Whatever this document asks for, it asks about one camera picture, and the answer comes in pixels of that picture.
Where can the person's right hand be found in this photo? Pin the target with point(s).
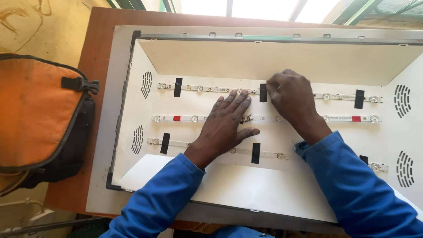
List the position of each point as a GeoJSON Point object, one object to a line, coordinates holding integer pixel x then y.
{"type": "Point", "coordinates": [294, 99]}

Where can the person's left hand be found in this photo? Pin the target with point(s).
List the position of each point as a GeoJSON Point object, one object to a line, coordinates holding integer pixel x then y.
{"type": "Point", "coordinates": [222, 130]}

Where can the person's right fingers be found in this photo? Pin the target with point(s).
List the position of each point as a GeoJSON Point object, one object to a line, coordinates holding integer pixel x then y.
{"type": "Point", "coordinates": [273, 91]}

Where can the black tape piece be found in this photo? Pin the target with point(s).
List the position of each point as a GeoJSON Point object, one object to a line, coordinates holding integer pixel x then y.
{"type": "Point", "coordinates": [165, 143]}
{"type": "Point", "coordinates": [177, 87]}
{"type": "Point", "coordinates": [359, 99]}
{"type": "Point", "coordinates": [263, 94]}
{"type": "Point", "coordinates": [255, 153]}
{"type": "Point", "coordinates": [364, 159]}

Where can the white led strip black tapes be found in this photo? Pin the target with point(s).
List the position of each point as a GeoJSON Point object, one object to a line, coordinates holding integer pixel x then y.
{"type": "Point", "coordinates": [176, 143]}
{"type": "Point", "coordinates": [211, 89]}

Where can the white led strip red tapes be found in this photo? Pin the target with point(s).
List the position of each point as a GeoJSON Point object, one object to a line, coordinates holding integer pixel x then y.
{"type": "Point", "coordinates": [185, 118]}

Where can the white reflector sheet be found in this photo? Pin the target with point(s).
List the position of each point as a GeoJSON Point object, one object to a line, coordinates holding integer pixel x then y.
{"type": "Point", "coordinates": [264, 188]}

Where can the person's blue jacket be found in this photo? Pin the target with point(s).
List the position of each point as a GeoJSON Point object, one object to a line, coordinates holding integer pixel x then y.
{"type": "Point", "coordinates": [241, 232]}

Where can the orange and black bag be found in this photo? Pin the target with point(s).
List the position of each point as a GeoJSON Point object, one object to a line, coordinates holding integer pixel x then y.
{"type": "Point", "coordinates": [36, 115]}

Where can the grey metal bar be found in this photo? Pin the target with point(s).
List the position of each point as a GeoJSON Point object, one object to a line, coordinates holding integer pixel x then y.
{"type": "Point", "coordinates": [53, 225]}

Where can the green window frame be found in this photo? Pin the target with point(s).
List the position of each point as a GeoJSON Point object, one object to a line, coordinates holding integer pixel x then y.
{"type": "Point", "coordinates": [357, 11]}

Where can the grey television panel frame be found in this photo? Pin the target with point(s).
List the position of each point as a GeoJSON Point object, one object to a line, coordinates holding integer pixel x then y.
{"type": "Point", "coordinates": [105, 132]}

